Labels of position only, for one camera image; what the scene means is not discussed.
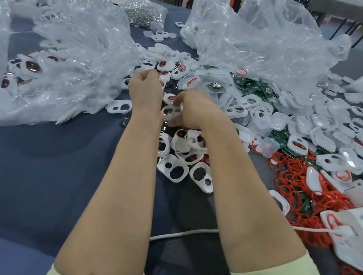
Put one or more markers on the person's right hand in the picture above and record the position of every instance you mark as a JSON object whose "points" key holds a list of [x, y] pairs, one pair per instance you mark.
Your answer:
{"points": [[201, 111]]}

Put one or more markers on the person's left hand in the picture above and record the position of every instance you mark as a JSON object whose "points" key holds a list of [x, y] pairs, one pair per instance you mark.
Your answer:
{"points": [[146, 91]]}

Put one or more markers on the person's left fingers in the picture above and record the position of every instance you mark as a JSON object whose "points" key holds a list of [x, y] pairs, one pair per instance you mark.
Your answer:
{"points": [[146, 74]]}

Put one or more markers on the person's right thumb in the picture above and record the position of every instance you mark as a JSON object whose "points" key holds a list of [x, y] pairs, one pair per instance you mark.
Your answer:
{"points": [[176, 121]]}

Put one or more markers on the white two-hole housing shell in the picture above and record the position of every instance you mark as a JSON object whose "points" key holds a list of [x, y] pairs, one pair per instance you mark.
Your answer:
{"points": [[168, 111]]}

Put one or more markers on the person's right forearm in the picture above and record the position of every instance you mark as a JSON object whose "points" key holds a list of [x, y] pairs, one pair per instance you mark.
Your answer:
{"points": [[248, 200]]}

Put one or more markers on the person's left forearm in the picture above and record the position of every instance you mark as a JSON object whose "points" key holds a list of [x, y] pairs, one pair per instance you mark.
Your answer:
{"points": [[117, 193]]}

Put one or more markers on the bag of small silver parts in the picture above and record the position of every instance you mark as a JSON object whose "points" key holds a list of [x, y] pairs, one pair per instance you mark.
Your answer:
{"points": [[144, 12]]}

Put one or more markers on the large clear plastic bag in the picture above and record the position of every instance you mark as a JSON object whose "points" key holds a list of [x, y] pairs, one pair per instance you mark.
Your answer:
{"points": [[265, 40], [73, 54]]}

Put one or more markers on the pile of green circuit boards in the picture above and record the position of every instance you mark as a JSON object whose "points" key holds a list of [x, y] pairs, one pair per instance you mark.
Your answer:
{"points": [[257, 86]]}

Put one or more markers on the clear square plastic cap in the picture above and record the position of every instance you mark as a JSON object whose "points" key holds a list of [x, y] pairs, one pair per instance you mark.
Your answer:
{"points": [[269, 146]]}

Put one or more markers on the heap of finished dark-lens housings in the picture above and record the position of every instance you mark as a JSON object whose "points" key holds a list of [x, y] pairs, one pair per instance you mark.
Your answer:
{"points": [[31, 69]]}

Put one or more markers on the pile of red rubber rings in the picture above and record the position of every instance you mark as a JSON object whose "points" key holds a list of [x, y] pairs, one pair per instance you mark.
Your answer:
{"points": [[294, 181]]}

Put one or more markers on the blue tablecloth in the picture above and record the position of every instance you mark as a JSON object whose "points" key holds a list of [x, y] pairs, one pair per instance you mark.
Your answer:
{"points": [[40, 171]]}

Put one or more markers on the pile of white plastic shells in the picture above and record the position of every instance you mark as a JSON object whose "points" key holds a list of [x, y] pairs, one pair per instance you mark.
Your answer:
{"points": [[321, 128]]}

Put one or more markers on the pale yellow right sleeve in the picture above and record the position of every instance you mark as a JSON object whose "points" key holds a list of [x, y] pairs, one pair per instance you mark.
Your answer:
{"points": [[283, 274]]}

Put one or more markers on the grey table with black legs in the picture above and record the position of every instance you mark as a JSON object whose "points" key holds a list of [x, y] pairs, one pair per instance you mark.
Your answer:
{"points": [[349, 11]]}

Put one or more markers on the white power adapter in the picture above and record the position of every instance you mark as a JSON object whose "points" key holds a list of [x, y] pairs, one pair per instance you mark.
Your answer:
{"points": [[357, 225]]}

